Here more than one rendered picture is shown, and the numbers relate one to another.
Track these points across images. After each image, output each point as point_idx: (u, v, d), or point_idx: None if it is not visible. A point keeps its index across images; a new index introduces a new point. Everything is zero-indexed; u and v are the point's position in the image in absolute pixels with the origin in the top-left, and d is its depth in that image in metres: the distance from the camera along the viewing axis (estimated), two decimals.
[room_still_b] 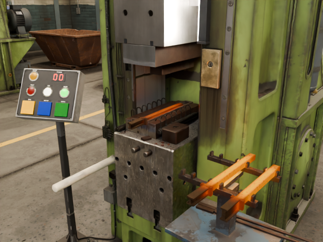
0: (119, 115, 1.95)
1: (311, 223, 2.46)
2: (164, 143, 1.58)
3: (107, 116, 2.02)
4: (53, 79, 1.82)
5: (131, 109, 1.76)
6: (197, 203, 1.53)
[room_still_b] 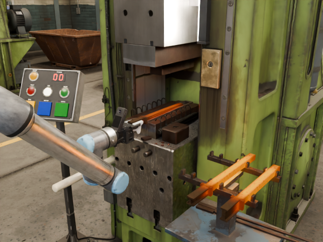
0: None
1: (311, 223, 2.46)
2: (164, 143, 1.58)
3: (107, 116, 2.02)
4: (53, 79, 1.82)
5: (131, 109, 1.76)
6: (197, 203, 1.53)
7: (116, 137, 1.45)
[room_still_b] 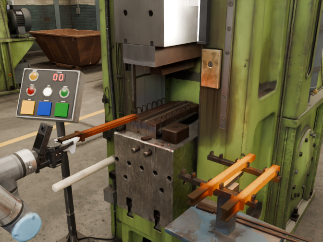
0: (119, 115, 1.95)
1: (311, 223, 2.46)
2: (164, 143, 1.58)
3: (107, 116, 2.02)
4: (53, 79, 1.82)
5: (131, 109, 1.76)
6: (197, 203, 1.53)
7: (35, 162, 1.14)
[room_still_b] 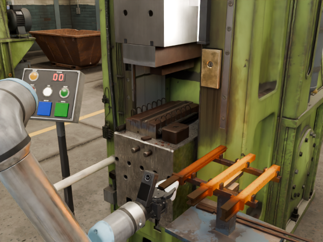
0: (119, 115, 1.95)
1: (311, 223, 2.46)
2: (164, 143, 1.58)
3: (107, 116, 2.02)
4: (53, 79, 1.82)
5: (131, 109, 1.76)
6: (197, 203, 1.53)
7: (144, 218, 1.02)
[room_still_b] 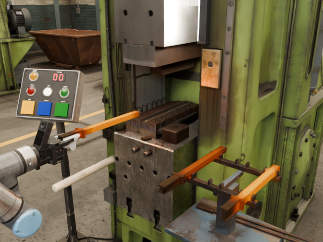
0: (119, 115, 1.95)
1: (311, 223, 2.46)
2: (164, 143, 1.58)
3: (107, 116, 2.02)
4: (53, 79, 1.82)
5: (131, 109, 1.76)
6: (197, 203, 1.53)
7: (35, 159, 1.14)
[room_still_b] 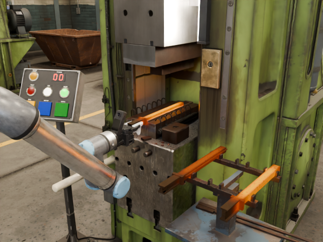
0: None
1: (311, 223, 2.46)
2: (164, 143, 1.58)
3: (107, 116, 2.02)
4: (53, 79, 1.82)
5: (131, 109, 1.76)
6: (197, 203, 1.53)
7: (116, 141, 1.45)
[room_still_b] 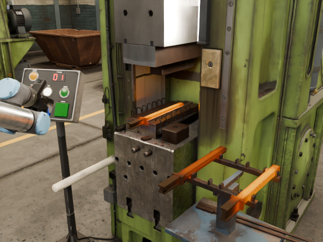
0: (119, 115, 1.95)
1: (311, 223, 2.46)
2: (164, 143, 1.58)
3: (107, 116, 2.02)
4: (53, 79, 1.82)
5: (131, 109, 1.76)
6: (197, 203, 1.53)
7: (36, 96, 1.46)
